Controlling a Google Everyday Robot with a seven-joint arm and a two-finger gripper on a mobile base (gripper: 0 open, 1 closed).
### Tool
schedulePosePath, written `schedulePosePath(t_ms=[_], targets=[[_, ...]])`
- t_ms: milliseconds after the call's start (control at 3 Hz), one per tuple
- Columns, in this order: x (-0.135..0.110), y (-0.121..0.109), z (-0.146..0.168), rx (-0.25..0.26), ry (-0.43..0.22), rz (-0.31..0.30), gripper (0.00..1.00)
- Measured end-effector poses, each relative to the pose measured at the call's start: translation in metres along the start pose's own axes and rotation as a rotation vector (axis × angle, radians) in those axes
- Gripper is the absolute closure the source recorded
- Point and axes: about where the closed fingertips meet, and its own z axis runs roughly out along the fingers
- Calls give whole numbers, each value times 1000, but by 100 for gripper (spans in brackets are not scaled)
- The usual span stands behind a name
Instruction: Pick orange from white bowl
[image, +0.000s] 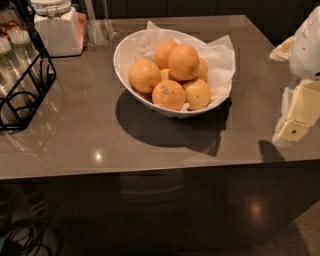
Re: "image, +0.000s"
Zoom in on clear plastic cup stack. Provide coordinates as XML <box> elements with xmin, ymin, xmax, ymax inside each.
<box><xmin>9</xmin><ymin>30</ymin><xmax>40</xmax><ymax>97</ymax></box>

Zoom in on left orange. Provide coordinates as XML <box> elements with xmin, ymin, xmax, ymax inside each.
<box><xmin>128</xmin><ymin>58</ymin><xmax>161</xmax><ymax>93</ymax></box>

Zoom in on white paper liner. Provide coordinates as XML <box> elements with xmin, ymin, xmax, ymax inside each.
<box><xmin>134</xmin><ymin>21</ymin><xmax>236</xmax><ymax>117</ymax></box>

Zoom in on white ceramic bowl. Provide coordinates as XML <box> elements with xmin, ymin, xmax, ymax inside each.
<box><xmin>112</xmin><ymin>28</ymin><xmax>233</xmax><ymax>119</ymax></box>

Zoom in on top orange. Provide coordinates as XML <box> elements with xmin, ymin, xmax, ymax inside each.
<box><xmin>168</xmin><ymin>44</ymin><xmax>200</xmax><ymax>81</ymax></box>

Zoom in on right back orange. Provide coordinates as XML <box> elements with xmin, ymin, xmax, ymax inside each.
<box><xmin>196</xmin><ymin>58</ymin><xmax>208</xmax><ymax>81</ymax></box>

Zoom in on front right orange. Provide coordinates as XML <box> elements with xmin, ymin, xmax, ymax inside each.
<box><xmin>182</xmin><ymin>79</ymin><xmax>211</xmax><ymax>110</ymax></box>

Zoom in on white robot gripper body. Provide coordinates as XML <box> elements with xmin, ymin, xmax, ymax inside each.
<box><xmin>289</xmin><ymin>6</ymin><xmax>320</xmax><ymax>80</ymax></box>

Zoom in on small middle orange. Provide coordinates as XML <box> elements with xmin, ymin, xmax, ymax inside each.
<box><xmin>160</xmin><ymin>68</ymin><xmax>174</xmax><ymax>81</ymax></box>

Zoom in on black floor cables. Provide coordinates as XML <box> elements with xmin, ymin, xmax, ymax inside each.
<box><xmin>0</xmin><ymin>186</ymin><xmax>63</xmax><ymax>256</ymax></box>

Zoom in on black wire rack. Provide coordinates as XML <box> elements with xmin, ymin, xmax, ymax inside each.
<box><xmin>0</xmin><ymin>0</ymin><xmax>56</xmax><ymax>130</ymax></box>

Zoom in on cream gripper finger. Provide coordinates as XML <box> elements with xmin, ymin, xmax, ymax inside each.
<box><xmin>272</xmin><ymin>79</ymin><xmax>320</xmax><ymax>146</ymax></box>
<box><xmin>269</xmin><ymin>36</ymin><xmax>293</xmax><ymax>62</ymax></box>

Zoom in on clear acrylic stand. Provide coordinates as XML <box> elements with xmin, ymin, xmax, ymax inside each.
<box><xmin>84</xmin><ymin>0</ymin><xmax>114</xmax><ymax>45</ymax></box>

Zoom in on white glass storage jar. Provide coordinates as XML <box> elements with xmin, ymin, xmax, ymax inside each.
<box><xmin>31</xmin><ymin>0</ymin><xmax>86</xmax><ymax>57</ymax></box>

